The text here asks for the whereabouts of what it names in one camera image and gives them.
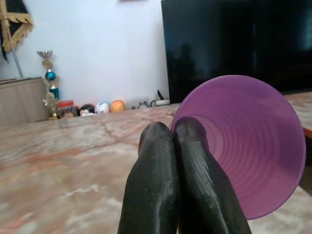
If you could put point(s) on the white bowl with black item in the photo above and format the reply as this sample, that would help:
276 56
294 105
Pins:
161 99

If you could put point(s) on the purple plastic cup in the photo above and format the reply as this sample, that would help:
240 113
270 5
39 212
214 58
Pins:
243 136

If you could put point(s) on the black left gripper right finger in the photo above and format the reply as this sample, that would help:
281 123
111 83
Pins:
207 190

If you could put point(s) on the tall trophy with teal ball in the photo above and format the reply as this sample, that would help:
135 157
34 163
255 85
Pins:
51 75

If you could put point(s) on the beige wooden cabinet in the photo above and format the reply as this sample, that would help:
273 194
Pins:
22 100

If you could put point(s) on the large black television screen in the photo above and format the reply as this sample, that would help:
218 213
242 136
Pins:
234 46

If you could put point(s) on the silver flag pole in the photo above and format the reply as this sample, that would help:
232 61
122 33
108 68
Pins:
17 64

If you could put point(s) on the jar with red lid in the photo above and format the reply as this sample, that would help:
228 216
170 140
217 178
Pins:
65 108

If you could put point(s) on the black flag with gold fringe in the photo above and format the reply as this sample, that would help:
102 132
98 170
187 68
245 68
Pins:
14 22

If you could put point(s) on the white round toy ball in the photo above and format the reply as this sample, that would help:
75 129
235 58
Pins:
102 107

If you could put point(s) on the orange round toy ball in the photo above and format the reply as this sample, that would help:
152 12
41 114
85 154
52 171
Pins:
117 106

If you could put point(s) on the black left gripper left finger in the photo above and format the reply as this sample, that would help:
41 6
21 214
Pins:
151 185

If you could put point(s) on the black haired doll head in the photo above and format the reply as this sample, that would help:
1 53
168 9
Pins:
86 109

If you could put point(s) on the small gold trophy figure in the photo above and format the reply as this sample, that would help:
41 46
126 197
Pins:
51 106

